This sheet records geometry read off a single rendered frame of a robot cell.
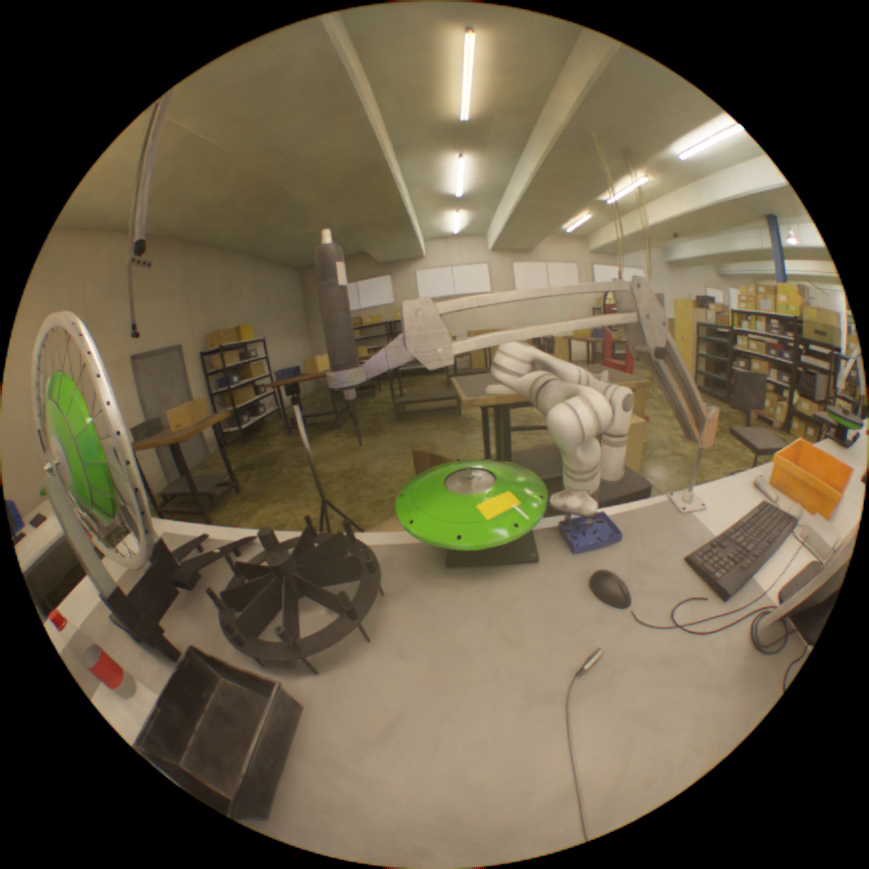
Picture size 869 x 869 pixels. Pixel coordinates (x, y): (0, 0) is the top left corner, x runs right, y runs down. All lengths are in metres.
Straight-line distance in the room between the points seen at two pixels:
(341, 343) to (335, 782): 0.60
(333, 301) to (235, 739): 0.67
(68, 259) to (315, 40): 4.05
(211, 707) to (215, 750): 0.09
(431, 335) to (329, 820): 0.66
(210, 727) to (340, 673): 0.28
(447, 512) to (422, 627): 0.22
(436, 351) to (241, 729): 0.66
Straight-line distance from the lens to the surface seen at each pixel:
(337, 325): 0.37
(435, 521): 0.52
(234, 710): 0.62
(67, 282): 5.25
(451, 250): 9.59
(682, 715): 0.56
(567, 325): 0.44
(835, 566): 0.57
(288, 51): 2.77
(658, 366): 0.60
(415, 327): 0.36
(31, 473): 4.63
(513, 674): 0.51
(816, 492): 1.18
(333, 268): 0.38
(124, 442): 0.49
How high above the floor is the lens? 1.39
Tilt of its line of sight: 21 degrees down
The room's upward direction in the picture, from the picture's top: 8 degrees counter-clockwise
